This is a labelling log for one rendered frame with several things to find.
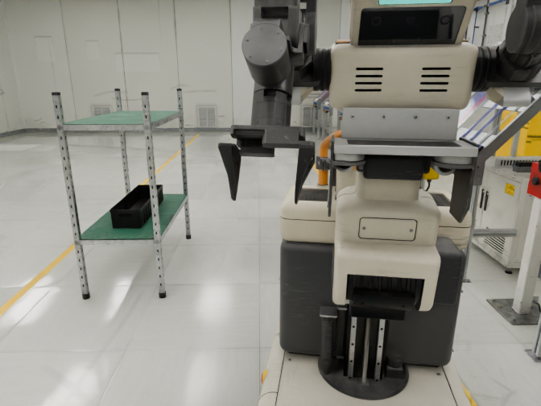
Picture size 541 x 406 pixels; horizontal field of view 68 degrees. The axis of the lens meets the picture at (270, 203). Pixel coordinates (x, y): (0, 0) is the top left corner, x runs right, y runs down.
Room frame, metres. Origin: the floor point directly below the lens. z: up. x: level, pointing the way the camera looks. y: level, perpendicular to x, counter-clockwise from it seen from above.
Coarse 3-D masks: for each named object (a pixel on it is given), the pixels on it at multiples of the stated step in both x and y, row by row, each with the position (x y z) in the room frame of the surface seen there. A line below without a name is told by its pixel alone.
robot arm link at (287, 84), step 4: (292, 64) 0.62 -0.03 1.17; (292, 68) 0.62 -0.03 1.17; (292, 72) 0.61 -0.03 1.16; (288, 76) 0.60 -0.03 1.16; (292, 76) 0.61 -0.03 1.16; (288, 80) 0.60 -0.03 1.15; (292, 80) 0.61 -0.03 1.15; (256, 84) 0.60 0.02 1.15; (280, 84) 0.59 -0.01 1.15; (284, 84) 0.59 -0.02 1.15; (288, 84) 0.60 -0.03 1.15; (292, 84) 0.61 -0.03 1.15; (256, 88) 0.60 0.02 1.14; (260, 88) 0.59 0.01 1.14; (264, 88) 0.59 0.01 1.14; (268, 88) 0.58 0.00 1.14; (272, 88) 0.58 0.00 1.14; (276, 88) 0.58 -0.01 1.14; (280, 88) 0.59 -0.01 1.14; (284, 88) 0.59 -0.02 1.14; (288, 88) 0.60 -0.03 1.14; (292, 88) 0.61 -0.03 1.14; (268, 92) 0.59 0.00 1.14; (272, 92) 0.59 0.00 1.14; (284, 92) 0.59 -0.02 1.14; (288, 92) 0.59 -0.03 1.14; (288, 96) 0.60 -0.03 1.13
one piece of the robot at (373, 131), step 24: (360, 120) 0.81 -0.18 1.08; (384, 120) 0.80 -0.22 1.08; (408, 120) 0.80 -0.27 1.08; (432, 120) 0.79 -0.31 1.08; (456, 120) 0.78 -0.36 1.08; (336, 144) 0.73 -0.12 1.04; (360, 144) 0.75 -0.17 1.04; (384, 144) 0.75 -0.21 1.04; (408, 144) 0.75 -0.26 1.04; (432, 144) 0.75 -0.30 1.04; (456, 144) 0.74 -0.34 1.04; (384, 168) 0.81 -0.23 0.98; (408, 168) 0.81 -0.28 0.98; (432, 168) 0.83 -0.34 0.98; (456, 168) 0.71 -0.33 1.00; (456, 192) 0.78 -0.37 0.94; (456, 216) 0.76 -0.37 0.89
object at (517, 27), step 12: (528, 0) 0.70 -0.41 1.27; (540, 0) 0.70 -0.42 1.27; (516, 12) 0.73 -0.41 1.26; (528, 12) 0.69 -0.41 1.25; (540, 12) 0.69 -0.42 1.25; (516, 24) 0.72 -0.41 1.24; (528, 24) 0.69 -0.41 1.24; (540, 24) 0.68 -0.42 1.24; (516, 36) 0.72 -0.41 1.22; (528, 36) 0.69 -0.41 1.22; (540, 36) 0.69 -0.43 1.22; (516, 48) 0.71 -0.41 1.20; (528, 48) 0.70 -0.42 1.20
